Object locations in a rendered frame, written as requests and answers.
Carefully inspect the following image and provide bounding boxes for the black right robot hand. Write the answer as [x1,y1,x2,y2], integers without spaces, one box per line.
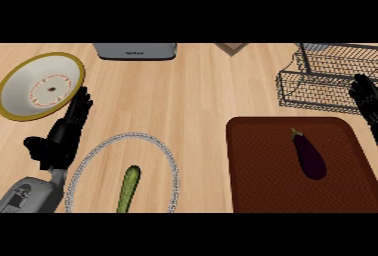
[346,73,378,146]

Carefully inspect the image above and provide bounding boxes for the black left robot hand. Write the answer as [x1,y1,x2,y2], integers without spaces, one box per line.
[22,86,94,172]

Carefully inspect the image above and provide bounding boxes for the purple eggplant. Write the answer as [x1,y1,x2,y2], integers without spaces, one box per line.
[289,128,329,181]

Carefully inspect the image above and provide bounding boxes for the dark red tray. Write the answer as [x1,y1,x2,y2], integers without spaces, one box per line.
[224,116,378,214]

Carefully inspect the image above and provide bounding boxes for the clear plate with beaded rim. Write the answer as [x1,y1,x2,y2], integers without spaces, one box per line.
[63,132,181,214]

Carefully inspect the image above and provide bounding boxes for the white plate with yellow rim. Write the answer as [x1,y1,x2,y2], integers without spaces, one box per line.
[0,51,87,122]

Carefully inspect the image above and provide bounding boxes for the green cucumber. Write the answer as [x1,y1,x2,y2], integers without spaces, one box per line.
[115,164,143,214]

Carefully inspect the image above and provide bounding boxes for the grey appliance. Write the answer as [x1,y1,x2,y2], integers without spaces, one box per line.
[91,42,178,61]

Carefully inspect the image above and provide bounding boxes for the black wire tiered basket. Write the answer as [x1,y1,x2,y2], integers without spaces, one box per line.
[276,42,378,116]

